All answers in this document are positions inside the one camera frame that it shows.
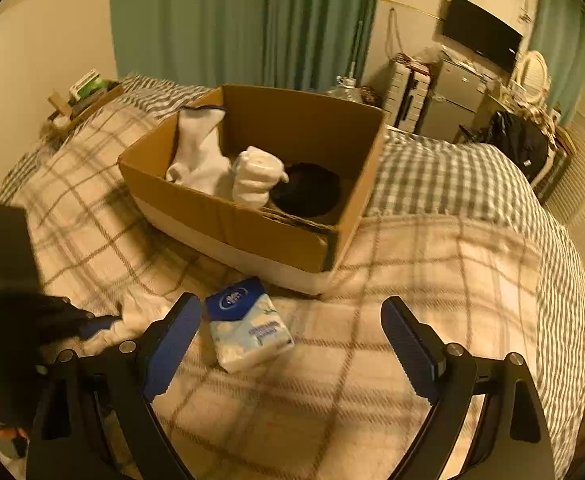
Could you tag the chair with black jacket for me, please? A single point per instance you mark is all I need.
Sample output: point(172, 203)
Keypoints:
point(528, 140)

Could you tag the white suitcase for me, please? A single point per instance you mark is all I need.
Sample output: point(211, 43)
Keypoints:
point(407, 92)

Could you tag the black wall television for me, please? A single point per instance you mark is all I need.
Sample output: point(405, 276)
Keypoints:
point(482, 32)

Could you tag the white dressing table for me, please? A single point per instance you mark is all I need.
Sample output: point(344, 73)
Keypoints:
point(564, 153)

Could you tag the silver mini fridge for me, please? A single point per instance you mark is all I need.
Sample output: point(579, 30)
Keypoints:
point(453, 98)

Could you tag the green curtain right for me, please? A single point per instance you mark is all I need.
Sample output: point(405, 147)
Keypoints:
point(559, 34)

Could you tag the green gingham duvet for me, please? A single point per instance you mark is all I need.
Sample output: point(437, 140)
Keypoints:
point(421, 177)

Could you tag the large clear water bottle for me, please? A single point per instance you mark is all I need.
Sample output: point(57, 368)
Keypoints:
point(345, 89)

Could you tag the beige plaid blanket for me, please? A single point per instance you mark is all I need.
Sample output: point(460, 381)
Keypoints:
point(338, 404)

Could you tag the small cardboard box of items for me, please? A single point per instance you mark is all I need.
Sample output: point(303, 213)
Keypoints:
point(86, 97)

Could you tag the green curtain left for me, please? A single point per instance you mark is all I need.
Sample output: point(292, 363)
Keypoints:
point(293, 44)

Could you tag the open cardboard box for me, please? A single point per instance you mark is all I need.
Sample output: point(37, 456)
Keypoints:
point(264, 131)

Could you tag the white sock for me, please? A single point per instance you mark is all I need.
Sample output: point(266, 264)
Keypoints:
point(138, 309)
point(198, 163)

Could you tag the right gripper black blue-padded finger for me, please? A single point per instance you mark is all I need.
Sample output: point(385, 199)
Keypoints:
point(511, 440)
point(68, 440)

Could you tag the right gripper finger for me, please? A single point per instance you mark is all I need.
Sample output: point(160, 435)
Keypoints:
point(91, 326)

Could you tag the white oval vanity mirror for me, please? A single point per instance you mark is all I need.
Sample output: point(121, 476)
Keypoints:
point(530, 81)

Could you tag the green curtain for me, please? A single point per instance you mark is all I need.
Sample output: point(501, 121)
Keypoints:
point(293, 44)
point(559, 34)

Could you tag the blue white tissue pack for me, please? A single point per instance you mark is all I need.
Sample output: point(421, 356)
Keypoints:
point(245, 326)

